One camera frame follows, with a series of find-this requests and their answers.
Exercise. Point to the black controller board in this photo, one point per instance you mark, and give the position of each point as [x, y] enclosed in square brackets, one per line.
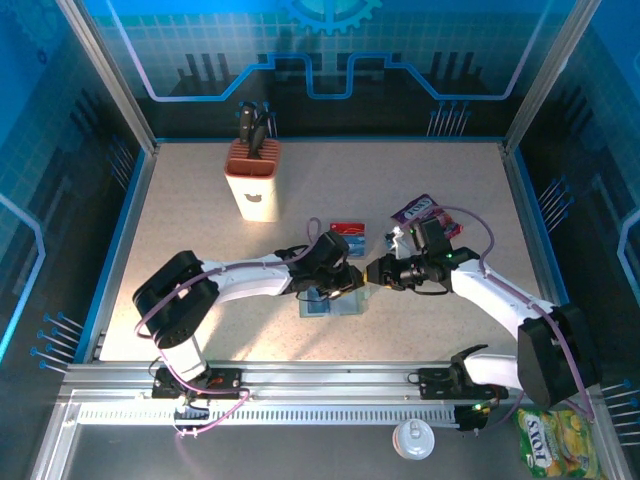
[472, 417]

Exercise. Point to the red credit card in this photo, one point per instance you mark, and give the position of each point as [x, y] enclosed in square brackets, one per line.
[348, 230]

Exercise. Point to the blue credit card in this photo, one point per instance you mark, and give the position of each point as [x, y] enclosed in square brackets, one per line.
[356, 247]
[316, 308]

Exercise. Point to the cream knife block bear cutout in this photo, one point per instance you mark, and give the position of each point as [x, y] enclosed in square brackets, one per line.
[255, 200]

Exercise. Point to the purple candy bag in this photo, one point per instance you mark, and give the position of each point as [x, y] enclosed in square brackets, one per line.
[415, 207]

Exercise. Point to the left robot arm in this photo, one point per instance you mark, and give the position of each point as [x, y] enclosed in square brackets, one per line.
[250, 280]

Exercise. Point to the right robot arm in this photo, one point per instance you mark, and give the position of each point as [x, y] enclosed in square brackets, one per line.
[500, 295]

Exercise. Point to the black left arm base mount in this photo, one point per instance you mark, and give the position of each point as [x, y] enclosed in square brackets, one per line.
[225, 382]

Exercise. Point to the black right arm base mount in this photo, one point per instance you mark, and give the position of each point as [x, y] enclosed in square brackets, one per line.
[432, 382]

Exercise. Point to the aluminium frame post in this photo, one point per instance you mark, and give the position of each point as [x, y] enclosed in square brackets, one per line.
[550, 75]
[108, 75]

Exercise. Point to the white tin can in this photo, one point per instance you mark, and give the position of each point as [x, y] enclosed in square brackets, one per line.
[413, 440]

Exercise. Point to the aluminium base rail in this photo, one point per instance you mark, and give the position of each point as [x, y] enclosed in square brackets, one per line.
[325, 377]

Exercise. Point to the yellow candy bag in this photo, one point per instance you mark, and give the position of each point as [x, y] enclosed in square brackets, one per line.
[555, 440]

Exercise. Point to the clear plastic card box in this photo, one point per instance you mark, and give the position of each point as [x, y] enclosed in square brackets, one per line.
[350, 306]

